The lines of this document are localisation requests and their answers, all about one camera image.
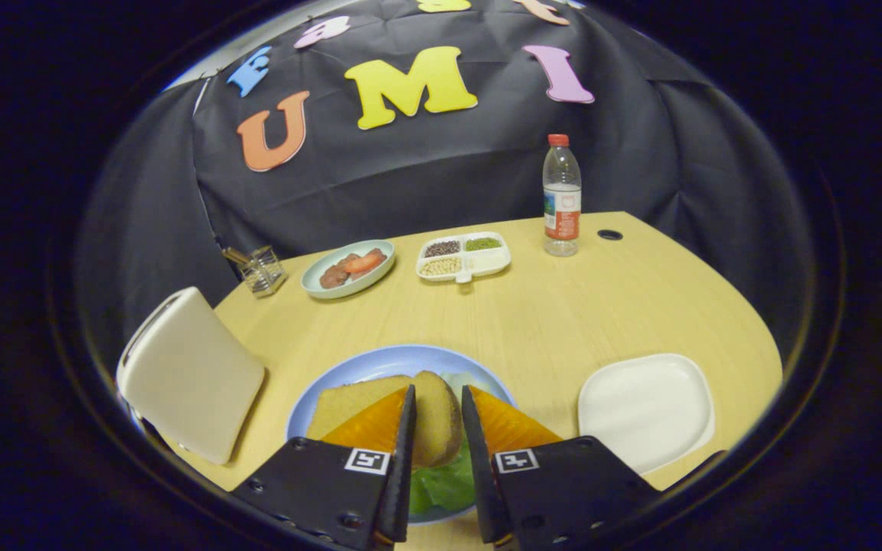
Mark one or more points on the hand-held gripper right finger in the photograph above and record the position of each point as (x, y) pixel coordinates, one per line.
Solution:
(474, 474)

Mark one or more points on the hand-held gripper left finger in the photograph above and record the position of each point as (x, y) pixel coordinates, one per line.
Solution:
(403, 474)

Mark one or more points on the green lettuce leaf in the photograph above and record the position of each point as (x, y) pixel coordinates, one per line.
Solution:
(441, 486)

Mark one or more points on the brown rounded bread slice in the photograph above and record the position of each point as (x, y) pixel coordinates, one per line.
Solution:
(437, 421)

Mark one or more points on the square toast slice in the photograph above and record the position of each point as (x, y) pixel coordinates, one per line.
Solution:
(349, 402)

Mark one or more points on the blue round plate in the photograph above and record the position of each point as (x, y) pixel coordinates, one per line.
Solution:
(380, 360)

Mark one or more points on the white square plate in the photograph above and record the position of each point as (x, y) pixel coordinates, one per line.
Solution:
(644, 409)

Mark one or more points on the brown meat pieces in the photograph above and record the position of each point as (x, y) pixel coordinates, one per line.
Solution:
(331, 277)

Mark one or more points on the pale bean pile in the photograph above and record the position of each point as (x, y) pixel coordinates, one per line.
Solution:
(440, 266)

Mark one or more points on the pale green plate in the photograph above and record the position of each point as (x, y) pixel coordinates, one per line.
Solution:
(315, 282)

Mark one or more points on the white divided tray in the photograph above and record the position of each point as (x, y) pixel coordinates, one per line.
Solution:
(491, 262)

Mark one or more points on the red tomato slice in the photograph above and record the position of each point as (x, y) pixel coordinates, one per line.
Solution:
(363, 263)

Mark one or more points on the dark bean pile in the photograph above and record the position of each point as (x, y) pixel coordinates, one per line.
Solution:
(442, 249)

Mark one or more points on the green bean pile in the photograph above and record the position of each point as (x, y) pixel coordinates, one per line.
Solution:
(482, 244)

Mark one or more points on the white toaster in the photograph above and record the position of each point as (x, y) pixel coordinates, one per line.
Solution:
(188, 375)

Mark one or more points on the glass holder with sticks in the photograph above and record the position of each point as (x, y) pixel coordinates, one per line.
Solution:
(261, 272)

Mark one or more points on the clear water bottle red cap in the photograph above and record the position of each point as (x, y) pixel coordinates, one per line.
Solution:
(562, 207)

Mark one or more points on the black backdrop cloth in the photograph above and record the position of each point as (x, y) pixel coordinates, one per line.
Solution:
(449, 168)

